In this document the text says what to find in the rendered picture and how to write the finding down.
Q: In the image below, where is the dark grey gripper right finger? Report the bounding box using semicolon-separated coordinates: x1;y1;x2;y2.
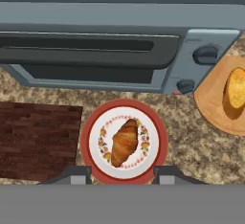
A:
152;166;209;186

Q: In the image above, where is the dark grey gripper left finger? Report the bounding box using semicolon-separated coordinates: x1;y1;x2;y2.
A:
38;166;93;186

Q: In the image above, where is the golden brown croissant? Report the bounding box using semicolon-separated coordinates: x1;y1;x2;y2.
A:
110;118;140;168

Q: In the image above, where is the dark wooden cutting board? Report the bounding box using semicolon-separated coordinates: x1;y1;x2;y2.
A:
0;101;84;182

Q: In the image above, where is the red rimmed floral plate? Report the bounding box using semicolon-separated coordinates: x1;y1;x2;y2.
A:
79;99;169;186

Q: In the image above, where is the small black toaster oven knob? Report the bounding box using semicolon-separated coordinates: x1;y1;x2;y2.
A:
176;79;196;95

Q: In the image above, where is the round light wooden plate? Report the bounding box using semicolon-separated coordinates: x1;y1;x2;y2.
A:
193;55;245;137

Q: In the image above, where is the yellow round pastry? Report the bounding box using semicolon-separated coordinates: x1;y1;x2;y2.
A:
222;67;245;121

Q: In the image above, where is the dark toaster oven door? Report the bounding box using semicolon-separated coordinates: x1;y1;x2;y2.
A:
0;31;180;71

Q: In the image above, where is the grey toaster oven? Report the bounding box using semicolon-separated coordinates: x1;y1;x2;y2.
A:
0;1;245;96

